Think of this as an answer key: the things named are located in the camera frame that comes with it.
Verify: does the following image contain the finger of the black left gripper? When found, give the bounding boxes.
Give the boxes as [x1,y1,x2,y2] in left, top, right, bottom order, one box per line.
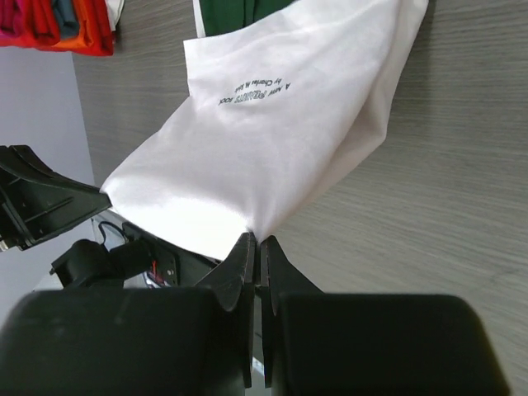
[1,145,111,252]

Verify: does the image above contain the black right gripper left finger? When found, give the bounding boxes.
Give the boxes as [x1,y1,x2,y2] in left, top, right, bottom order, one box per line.
[1,233,255,395]

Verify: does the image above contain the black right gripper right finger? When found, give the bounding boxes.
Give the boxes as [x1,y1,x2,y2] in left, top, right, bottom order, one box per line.
[260,238,510,395]

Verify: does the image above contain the white and green raglan t-shirt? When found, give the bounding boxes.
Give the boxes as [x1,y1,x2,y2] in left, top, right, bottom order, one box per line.
[101,1,427,260]

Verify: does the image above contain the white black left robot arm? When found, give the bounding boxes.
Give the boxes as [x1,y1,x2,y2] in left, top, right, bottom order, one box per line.
[1,145,219,289]

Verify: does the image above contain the folded orange t-shirt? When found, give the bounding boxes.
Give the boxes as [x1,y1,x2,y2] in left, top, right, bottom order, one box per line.
[51,1,113,57]

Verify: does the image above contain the folded red t-shirt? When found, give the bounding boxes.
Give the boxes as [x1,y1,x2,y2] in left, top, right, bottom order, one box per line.
[0,0,115,57]

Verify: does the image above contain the folded white grey t-shirt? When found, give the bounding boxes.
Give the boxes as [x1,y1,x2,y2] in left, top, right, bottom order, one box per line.
[105,0,125,31]

